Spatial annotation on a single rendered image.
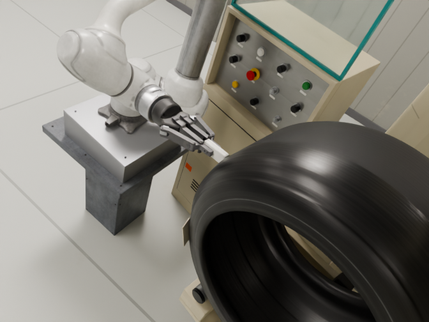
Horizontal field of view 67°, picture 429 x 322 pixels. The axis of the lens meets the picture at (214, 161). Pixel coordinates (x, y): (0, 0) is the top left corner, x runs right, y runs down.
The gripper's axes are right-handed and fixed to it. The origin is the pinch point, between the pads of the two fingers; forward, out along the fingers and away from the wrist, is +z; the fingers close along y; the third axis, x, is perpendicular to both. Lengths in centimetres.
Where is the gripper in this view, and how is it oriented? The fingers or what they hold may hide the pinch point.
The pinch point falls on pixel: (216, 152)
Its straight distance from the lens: 76.5
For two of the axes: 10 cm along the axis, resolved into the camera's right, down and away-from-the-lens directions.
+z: 6.9, 5.6, -4.6
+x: -1.7, 7.5, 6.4
